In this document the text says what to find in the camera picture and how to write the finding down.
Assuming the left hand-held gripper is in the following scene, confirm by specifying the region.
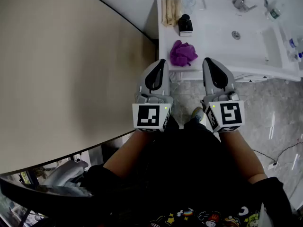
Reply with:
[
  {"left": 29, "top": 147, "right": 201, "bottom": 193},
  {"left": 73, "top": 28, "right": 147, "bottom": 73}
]
[{"left": 132, "top": 59, "right": 174, "bottom": 133}]

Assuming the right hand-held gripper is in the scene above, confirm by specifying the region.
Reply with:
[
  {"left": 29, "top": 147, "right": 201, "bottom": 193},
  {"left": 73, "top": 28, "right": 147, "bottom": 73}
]
[{"left": 200, "top": 57, "right": 246, "bottom": 133}]

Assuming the purple object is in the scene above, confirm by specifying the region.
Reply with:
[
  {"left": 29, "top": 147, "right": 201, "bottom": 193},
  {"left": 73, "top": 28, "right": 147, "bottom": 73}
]
[{"left": 169, "top": 40, "right": 199, "bottom": 67}]

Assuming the black soap dispenser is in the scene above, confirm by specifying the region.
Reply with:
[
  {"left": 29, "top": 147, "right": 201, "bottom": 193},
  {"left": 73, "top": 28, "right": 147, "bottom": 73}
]
[{"left": 178, "top": 14, "right": 194, "bottom": 37}]

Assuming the person's right forearm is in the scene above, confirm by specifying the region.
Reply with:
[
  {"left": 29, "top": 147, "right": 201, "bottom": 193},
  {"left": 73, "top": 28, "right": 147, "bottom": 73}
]
[{"left": 219, "top": 129, "right": 267, "bottom": 184}]

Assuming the person's left forearm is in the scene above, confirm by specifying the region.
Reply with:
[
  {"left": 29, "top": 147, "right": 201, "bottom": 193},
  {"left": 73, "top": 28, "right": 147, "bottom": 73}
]
[{"left": 103, "top": 128, "right": 157, "bottom": 179}]

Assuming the clear tube with blue cap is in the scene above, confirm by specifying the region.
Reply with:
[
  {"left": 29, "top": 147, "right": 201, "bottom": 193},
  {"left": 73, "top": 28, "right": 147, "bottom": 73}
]
[{"left": 284, "top": 38, "right": 300, "bottom": 63}]

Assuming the white sink basin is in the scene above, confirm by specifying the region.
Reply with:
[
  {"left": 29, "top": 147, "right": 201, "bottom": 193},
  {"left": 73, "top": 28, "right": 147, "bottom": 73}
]
[{"left": 155, "top": 0, "right": 303, "bottom": 82}]

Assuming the person's shoe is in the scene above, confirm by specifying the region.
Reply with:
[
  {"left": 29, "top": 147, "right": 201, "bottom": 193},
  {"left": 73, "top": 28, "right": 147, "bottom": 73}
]
[{"left": 191, "top": 107, "right": 205, "bottom": 124}]

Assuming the beige rolled towel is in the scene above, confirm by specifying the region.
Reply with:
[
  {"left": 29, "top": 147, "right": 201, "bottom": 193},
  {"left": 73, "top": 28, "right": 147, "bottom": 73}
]
[
  {"left": 165, "top": 0, "right": 174, "bottom": 27},
  {"left": 170, "top": 0, "right": 178, "bottom": 23},
  {"left": 174, "top": 0, "right": 183, "bottom": 21},
  {"left": 161, "top": 0, "right": 167, "bottom": 25}
]

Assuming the person's black printed clothing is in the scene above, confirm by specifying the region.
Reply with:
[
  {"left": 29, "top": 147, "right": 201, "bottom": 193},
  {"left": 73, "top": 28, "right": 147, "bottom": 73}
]
[{"left": 80, "top": 119, "right": 294, "bottom": 227}]

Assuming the grey fabric bundle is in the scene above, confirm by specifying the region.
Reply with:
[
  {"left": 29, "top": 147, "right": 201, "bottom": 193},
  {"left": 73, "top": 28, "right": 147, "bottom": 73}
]
[{"left": 42, "top": 159, "right": 89, "bottom": 193}]

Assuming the black floor cable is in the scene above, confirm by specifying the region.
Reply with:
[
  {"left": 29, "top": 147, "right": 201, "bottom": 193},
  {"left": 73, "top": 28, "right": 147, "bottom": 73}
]
[{"left": 252, "top": 140, "right": 303, "bottom": 166}]

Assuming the black curved rail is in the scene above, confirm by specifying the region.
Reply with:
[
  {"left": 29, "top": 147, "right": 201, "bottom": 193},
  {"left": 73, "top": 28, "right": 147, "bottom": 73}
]
[{"left": 0, "top": 175, "right": 100, "bottom": 227}]

